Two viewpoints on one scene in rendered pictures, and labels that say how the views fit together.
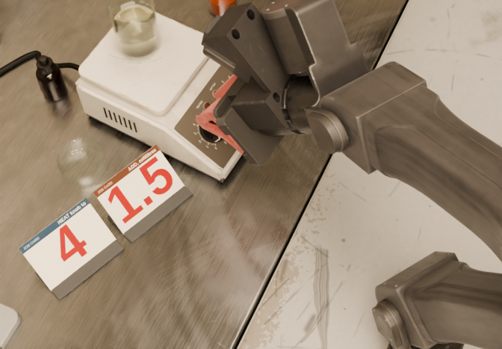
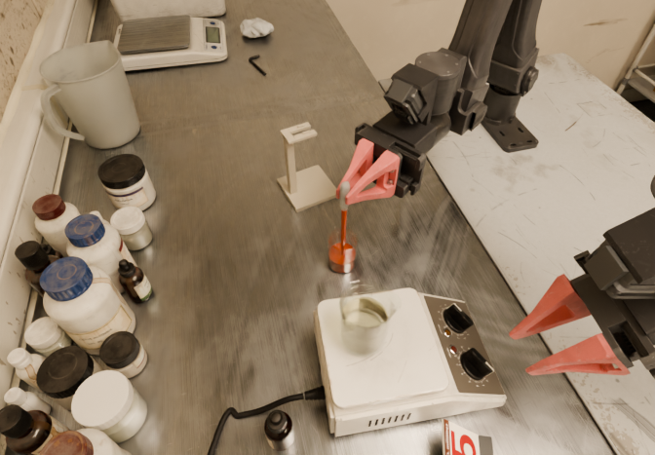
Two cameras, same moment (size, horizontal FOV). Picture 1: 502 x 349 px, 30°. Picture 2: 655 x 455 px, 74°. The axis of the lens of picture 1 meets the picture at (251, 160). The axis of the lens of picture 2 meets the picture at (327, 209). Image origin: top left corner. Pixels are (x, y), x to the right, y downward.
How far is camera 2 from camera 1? 0.74 m
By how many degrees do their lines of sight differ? 28
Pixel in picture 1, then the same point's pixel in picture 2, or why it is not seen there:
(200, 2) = (323, 270)
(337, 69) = not seen: outside the picture
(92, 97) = (357, 419)
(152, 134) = (430, 411)
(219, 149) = (489, 379)
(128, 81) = (390, 378)
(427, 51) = (494, 210)
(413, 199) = not seen: hidden behind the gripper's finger
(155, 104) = (437, 382)
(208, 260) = not seen: outside the picture
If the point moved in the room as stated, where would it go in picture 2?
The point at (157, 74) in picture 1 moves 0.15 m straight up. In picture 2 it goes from (406, 352) to (433, 270)
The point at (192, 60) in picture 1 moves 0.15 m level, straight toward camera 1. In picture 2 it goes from (418, 318) to (550, 412)
